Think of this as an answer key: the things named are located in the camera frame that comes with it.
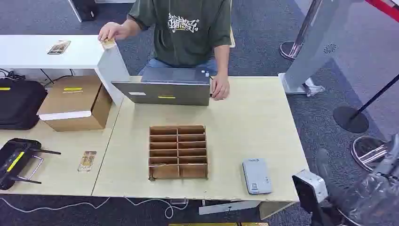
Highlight black carry case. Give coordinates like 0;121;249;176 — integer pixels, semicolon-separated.
0;78;48;131

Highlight beige wooden panel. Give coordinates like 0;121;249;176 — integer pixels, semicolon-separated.
230;0;236;48

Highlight printed card with pale border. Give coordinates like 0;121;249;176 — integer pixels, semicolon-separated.
101;38;117;50

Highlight pale wooden main desk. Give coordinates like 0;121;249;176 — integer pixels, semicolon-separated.
92;75;310;220

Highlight grey flat rectangular device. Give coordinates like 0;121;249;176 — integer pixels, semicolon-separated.
242;158;273;195

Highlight white side table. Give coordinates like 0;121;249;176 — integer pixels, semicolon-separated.
0;34;131;107

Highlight printed card with dark picture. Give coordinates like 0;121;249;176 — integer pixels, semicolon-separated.
47;40;72;55

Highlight pale wooden side desk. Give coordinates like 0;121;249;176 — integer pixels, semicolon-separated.
0;103;122;196

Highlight black cabinet with white frame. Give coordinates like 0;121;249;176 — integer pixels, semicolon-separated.
68;0;98;23

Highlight black stanchion with black pole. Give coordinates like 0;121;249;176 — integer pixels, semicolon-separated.
333;74;399;134

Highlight red barrier belt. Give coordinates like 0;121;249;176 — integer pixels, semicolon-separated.
365;0;399;23

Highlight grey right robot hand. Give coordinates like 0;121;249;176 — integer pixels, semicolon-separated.
315;148;359;216

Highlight clear plastic wrap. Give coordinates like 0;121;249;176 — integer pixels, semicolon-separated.
303;78;326;97

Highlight chrome stanchion with wide base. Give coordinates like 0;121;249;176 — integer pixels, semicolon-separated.
351;136;389;172

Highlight chrome stanchion with tall pole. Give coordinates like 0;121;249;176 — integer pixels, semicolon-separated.
279;0;323;61

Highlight black remote controller with antennas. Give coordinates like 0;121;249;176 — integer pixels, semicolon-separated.
0;138;62;191

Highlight black cable bundle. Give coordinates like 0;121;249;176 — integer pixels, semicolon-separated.
0;68;75;89

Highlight person's left hand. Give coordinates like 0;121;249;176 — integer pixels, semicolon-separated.
210;74;231;101

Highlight brown cardboard box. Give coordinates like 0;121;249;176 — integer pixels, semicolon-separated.
37;75;113;132

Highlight person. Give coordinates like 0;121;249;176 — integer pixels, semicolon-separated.
98;0;233;101

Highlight grey kiosk stand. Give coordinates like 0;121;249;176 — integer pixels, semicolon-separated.
278;0;367;95

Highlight grey laptop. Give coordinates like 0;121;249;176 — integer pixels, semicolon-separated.
111;67;211;107

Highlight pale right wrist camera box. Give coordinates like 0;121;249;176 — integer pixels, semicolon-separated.
292;169;329;214

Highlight wooden card slot box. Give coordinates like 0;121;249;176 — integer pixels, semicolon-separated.
148;125;209;181

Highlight white cable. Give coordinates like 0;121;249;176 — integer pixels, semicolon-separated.
0;196;189;219

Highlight printed card in clear sleeve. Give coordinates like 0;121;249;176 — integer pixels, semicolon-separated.
77;151;97;173

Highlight person's right hand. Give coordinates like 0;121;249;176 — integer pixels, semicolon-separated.
98;22;126;42

